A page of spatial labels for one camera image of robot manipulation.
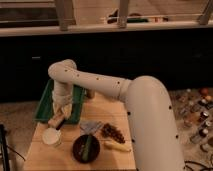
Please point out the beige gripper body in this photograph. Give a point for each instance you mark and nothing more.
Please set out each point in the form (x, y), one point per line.
(62, 109)

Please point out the green stick in bowl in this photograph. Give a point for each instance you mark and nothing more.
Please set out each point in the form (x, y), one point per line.
(86, 150)

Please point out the dark brown bowl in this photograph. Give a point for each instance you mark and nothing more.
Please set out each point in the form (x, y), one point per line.
(78, 147)

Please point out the green plastic tray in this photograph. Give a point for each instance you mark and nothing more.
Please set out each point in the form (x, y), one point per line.
(44, 110)

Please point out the black stand leg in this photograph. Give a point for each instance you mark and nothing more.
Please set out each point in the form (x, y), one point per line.
(3, 149)

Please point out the wooden board eraser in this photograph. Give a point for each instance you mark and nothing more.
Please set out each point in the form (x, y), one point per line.
(56, 120)

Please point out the spice bottle with dark cap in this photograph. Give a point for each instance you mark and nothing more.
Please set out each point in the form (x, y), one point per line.
(196, 138)

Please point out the metal cup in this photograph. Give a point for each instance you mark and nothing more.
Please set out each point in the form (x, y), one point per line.
(90, 94)

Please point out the white paper cup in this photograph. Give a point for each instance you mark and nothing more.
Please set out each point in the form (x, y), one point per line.
(51, 137)

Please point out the yellow banana piece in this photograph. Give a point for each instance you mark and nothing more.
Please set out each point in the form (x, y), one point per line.
(116, 146)

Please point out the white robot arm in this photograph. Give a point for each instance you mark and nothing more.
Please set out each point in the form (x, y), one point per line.
(156, 143)

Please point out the grey folded cloth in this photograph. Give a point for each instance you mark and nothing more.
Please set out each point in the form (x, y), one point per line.
(90, 127)

